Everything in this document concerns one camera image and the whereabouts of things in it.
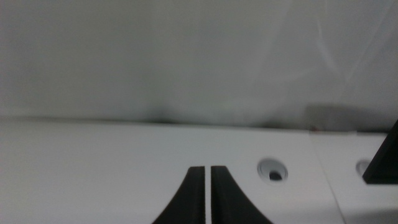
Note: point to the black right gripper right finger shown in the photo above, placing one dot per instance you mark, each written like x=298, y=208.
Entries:
x=228, y=199

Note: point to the white curtain backdrop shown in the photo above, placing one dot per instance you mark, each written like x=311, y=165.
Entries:
x=155, y=56

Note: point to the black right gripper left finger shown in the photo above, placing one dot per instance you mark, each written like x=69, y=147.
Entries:
x=188, y=199

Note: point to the black box-shaped stand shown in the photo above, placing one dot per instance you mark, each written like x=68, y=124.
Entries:
x=384, y=165

